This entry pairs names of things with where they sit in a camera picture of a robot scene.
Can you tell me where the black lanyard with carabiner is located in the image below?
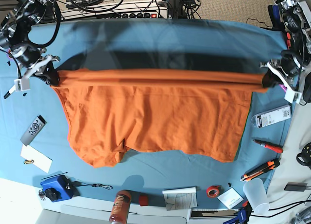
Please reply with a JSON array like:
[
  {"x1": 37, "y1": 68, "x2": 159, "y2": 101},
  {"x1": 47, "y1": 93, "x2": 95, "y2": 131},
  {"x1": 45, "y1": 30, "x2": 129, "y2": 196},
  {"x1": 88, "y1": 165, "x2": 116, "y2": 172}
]
[{"x1": 72, "y1": 181, "x2": 113, "y2": 190}]

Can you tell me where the blue black clamp handle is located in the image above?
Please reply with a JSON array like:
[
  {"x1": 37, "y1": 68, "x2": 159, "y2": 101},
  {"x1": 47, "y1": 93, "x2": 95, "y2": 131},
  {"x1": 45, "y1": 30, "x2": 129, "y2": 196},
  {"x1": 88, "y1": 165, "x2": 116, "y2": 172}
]
[{"x1": 267, "y1": 5, "x2": 284, "y2": 31}]

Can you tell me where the black white marker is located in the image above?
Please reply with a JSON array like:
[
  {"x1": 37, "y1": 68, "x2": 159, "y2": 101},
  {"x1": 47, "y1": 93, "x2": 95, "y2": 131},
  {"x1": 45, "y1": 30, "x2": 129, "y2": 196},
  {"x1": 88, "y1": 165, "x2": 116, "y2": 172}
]
[{"x1": 3, "y1": 86, "x2": 16, "y2": 99}]

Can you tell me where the blue bar clamp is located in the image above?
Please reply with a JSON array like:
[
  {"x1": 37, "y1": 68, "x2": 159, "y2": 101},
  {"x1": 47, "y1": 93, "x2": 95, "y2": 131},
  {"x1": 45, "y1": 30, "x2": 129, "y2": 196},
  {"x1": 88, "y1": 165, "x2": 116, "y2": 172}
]
[{"x1": 224, "y1": 201, "x2": 252, "y2": 224}]

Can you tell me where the orange drink bottle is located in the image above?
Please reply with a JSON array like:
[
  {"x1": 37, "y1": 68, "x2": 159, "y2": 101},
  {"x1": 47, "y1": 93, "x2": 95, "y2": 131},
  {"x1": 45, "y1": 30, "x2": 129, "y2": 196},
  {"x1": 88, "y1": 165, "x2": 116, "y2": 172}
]
[{"x1": 109, "y1": 190, "x2": 132, "y2": 224}]

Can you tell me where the purple glue tube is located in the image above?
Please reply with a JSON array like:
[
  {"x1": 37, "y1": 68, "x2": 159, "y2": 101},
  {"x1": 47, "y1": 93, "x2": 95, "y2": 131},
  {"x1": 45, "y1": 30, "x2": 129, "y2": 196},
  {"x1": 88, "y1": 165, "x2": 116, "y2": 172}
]
[{"x1": 279, "y1": 85, "x2": 287, "y2": 92}]

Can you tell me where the clear plastic cup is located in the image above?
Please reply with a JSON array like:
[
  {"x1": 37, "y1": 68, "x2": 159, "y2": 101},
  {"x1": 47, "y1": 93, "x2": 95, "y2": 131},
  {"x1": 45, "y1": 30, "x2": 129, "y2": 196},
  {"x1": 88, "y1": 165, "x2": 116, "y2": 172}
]
[{"x1": 243, "y1": 178, "x2": 270, "y2": 215}]

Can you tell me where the white power strip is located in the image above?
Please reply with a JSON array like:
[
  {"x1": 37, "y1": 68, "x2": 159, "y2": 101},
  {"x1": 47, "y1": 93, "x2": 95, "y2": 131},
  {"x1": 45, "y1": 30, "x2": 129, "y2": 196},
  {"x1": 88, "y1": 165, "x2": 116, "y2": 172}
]
[{"x1": 61, "y1": 0, "x2": 171, "y2": 21}]

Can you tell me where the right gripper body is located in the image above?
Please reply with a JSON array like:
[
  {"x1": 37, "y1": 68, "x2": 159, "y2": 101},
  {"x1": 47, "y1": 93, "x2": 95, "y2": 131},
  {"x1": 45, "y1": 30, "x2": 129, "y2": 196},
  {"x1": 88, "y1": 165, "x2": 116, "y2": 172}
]
[{"x1": 14, "y1": 54, "x2": 60, "y2": 91}]

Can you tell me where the blue table cloth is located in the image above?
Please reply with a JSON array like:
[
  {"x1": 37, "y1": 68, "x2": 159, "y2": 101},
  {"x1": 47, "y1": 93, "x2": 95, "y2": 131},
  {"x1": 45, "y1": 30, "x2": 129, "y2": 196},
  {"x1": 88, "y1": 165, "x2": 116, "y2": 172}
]
[{"x1": 0, "y1": 19, "x2": 290, "y2": 208}]

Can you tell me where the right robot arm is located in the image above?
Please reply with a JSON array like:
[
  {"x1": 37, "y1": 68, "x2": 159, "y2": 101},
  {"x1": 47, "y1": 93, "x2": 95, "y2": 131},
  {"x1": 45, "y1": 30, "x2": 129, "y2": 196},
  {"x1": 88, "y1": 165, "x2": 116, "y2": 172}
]
[{"x1": 0, "y1": 0, "x2": 61, "y2": 98}]

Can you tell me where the spiral notebook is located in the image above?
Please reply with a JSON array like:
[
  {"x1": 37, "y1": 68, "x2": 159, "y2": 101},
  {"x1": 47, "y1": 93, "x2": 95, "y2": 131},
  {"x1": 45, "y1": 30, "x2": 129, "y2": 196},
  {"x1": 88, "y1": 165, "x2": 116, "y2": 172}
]
[{"x1": 162, "y1": 187, "x2": 197, "y2": 211}]

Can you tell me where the grey remote control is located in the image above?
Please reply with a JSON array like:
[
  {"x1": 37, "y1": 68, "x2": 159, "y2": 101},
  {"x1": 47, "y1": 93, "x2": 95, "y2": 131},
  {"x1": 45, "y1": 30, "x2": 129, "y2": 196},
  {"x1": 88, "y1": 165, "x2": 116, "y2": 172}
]
[{"x1": 20, "y1": 115, "x2": 46, "y2": 146}]

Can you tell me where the red screwdriver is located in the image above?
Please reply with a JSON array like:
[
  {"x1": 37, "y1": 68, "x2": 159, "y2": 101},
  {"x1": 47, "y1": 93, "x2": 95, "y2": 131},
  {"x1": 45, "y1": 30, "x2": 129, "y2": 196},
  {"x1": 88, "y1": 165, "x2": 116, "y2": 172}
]
[{"x1": 252, "y1": 139, "x2": 283, "y2": 154}]

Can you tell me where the small AA battery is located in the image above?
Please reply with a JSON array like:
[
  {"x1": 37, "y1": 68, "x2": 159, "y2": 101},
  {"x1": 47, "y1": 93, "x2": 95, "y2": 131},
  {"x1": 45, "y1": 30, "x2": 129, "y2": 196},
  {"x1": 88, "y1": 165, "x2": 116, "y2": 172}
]
[{"x1": 23, "y1": 160, "x2": 34, "y2": 165}]

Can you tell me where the orange black table clamp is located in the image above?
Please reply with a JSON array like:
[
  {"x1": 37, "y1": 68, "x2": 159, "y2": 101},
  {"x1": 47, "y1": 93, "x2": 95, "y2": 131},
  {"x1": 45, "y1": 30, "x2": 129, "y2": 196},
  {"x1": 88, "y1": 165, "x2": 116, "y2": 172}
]
[{"x1": 286, "y1": 32, "x2": 291, "y2": 49}]

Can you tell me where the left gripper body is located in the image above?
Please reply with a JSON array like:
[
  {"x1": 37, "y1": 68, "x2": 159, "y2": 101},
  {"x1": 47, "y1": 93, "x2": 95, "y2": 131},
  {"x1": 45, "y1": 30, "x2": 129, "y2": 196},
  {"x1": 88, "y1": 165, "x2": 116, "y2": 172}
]
[{"x1": 259, "y1": 60, "x2": 302, "y2": 103}]

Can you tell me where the orange t-shirt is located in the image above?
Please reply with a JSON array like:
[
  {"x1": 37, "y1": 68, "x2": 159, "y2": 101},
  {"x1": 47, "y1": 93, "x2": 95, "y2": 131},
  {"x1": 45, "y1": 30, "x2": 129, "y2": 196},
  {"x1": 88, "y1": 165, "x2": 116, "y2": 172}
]
[{"x1": 54, "y1": 69, "x2": 265, "y2": 168}]

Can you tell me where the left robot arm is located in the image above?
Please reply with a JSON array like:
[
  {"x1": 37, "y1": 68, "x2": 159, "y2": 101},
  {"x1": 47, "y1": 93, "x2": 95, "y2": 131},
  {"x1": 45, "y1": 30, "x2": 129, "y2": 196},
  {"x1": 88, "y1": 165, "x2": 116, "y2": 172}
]
[{"x1": 260, "y1": 0, "x2": 311, "y2": 103}]

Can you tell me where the white paper card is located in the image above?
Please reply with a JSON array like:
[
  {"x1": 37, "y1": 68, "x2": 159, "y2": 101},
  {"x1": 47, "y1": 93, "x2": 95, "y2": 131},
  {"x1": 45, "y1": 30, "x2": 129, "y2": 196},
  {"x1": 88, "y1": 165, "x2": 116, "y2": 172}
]
[{"x1": 20, "y1": 145, "x2": 52, "y2": 173}]

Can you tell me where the red tape roll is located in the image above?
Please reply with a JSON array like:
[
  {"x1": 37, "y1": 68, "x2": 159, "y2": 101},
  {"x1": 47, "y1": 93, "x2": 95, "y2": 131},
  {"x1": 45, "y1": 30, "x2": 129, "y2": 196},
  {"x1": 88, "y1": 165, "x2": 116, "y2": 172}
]
[{"x1": 206, "y1": 185, "x2": 221, "y2": 198}]

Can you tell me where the black power adapter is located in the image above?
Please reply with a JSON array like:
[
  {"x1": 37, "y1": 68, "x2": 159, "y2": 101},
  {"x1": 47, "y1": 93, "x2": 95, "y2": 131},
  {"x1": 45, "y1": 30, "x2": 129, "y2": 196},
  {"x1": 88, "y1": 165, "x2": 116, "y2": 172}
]
[{"x1": 284, "y1": 182, "x2": 307, "y2": 192}]

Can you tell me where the white square card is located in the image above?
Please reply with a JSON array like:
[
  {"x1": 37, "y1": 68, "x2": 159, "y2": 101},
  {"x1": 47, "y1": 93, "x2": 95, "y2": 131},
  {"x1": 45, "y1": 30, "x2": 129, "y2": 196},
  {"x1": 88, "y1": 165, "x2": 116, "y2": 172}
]
[{"x1": 217, "y1": 188, "x2": 243, "y2": 209}]

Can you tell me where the orange black utility knife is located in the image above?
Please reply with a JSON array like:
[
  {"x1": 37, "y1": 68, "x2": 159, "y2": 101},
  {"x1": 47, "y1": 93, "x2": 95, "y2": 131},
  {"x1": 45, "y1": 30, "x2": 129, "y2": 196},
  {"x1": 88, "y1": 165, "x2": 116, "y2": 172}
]
[{"x1": 240, "y1": 158, "x2": 280, "y2": 182}]

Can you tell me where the blue clamp box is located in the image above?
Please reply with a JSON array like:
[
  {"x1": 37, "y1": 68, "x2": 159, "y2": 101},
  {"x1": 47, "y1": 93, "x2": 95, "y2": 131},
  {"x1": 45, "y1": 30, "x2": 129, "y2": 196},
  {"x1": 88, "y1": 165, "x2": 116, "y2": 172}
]
[{"x1": 40, "y1": 175, "x2": 74, "y2": 203}]

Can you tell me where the small red block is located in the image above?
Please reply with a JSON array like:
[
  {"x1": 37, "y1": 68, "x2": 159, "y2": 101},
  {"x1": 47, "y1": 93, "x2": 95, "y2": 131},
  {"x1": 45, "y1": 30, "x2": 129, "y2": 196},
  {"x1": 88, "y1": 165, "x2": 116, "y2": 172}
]
[{"x1": 138, "y1": 194, "x2": 148, "y2": 207}]

